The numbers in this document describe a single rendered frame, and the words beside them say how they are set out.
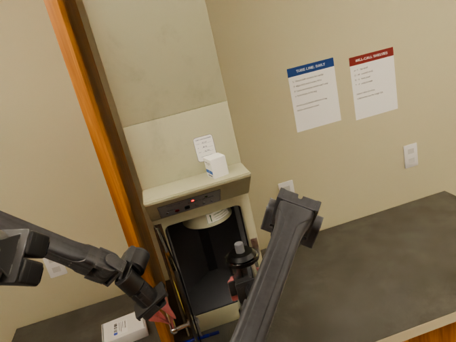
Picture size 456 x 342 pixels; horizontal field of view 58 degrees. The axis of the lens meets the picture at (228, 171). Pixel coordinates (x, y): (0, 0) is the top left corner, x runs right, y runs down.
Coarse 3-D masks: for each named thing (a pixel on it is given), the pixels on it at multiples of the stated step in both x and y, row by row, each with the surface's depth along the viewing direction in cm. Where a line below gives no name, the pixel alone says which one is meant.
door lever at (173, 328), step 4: (168, 316) 114; (168, 320) 113; (172, 320) 112; (172, 324) 111; (184, 324) 110; (188, 324) 109; (172, 328) 109; (176, 328) 109; (180, 328) 110; (172, 332) 109; (176, 332) 109
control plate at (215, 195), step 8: (216, 192) 122; (184, 200) 120; (200, 200) 124; (208, 200) 126; (216, 200) 128; (160, 208) 120; (168, 208) 121; (176, 208) 123; (184, 208) 125; (192, 208) 127
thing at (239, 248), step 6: (240, 246) 125; (246, 246) 129; (234, 252) 127; (240, 252) 126; (246, 252) 125; (252, 252) 126; (228, 258) 126; (234, 258) 124; (240, 258) 123; (246, 258) 123; (252, 258) 124
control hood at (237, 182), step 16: (192, 176) 127; (208, 176) 124; (224, 176) 121; (240, 176) 119; (144, 192) 124; (160, 192) 120; (176, 192) 117; (192, 192) 117; (208, 192) 121; (224, 192) 124; (240, 192) 128
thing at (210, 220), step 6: (222, 210) 138; (228, 210) 141; (198, 216) 136; (204, 216) 136; (210, 216) 136; (216, 216) 136; (222, 216) 137; (228, 216) 139; (186, 222) 140; (192, 222) 137; (198, 222) 136; (204, 222) 136; (210, 222) 136; (216, 222) 136; (222, 222) 137; (192, 228) 137; (198, 228) 136; (204, 228) 136
